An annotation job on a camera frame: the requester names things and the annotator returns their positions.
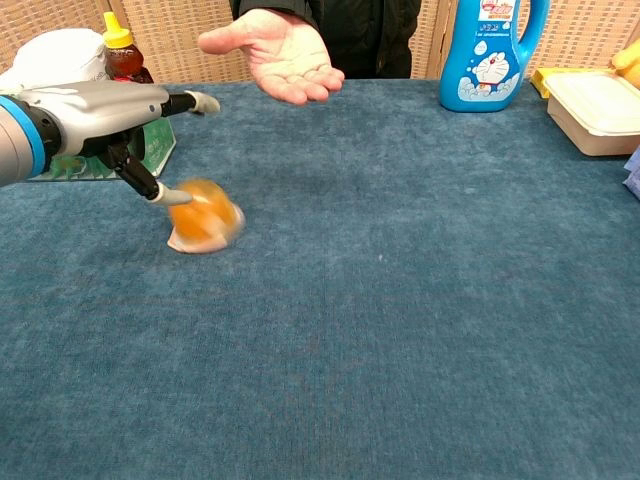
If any yellow plastic tray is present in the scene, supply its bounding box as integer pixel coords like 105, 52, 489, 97
530, 67, 556, 99

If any clear box of green packets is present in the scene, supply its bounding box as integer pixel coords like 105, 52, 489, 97
29, 117, 177, 181

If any person's black jacket torso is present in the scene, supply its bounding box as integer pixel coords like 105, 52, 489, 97
309, 0, 424, 80

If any honey bottle with yellow cap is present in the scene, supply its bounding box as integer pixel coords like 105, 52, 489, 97
102, 11, 154, 85

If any blue white wet wipes pack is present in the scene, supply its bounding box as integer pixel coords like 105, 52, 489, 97
623, 147, 640, 201

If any blue detergent pump bottle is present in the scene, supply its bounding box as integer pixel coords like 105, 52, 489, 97
438, 0, 551, 113

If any person's black-sleeved right forearm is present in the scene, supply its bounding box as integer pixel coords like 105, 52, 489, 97
229, 0, 321, 31

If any woven folding screen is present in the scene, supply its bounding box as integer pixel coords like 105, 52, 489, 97
0, 0, 256, 85
409, 0, 640, 81

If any beige lidded lunch box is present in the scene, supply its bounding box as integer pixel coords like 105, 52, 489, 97
542, 68, 640, 157

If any orange and white plastic object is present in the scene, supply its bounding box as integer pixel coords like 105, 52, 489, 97
167, 178, 247, 255

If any white plastic jug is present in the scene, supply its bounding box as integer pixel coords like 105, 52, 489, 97
0, 28, 109, 96

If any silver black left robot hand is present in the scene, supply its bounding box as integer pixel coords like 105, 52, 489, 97
44, 81, 221, 206

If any person's bare right hand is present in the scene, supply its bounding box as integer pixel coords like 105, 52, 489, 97
197, 8, 346, 106

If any yellow plush toy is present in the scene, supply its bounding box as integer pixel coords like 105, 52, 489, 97
609, 44, 640, 84

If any blue velvet tablecloth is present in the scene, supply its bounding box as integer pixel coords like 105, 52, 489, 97
0, 78, 640, 480

